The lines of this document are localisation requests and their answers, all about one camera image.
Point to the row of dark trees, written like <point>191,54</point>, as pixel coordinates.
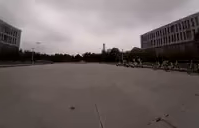
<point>87,57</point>

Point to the distant tower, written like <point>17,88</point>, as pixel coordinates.
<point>103,47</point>

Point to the grey paved plaza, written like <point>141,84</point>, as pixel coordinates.
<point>87,93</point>

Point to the low hedge strip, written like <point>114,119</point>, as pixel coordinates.
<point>17,64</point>

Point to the grey multi-storey building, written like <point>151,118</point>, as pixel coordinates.
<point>180,33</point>
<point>2,36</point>

